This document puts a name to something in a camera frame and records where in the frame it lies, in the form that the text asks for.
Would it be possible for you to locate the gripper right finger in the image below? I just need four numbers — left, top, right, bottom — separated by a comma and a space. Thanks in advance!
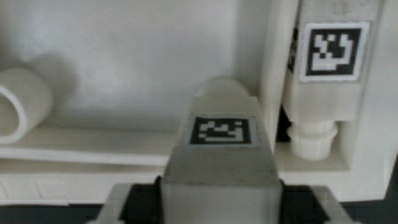
278, 185, 358, 224

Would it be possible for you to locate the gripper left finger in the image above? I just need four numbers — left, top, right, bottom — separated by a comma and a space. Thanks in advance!
88, 184, 161, 224

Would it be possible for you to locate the white table leg with tag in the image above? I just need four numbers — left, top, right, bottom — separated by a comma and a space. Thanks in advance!
161, 77, 282, 224

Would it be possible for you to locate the white square tabletop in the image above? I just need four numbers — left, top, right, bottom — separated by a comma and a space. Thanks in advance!
0, 0, 398, 205

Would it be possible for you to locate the white leg front right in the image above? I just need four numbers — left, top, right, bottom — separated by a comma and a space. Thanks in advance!
282, 0, 383, 161

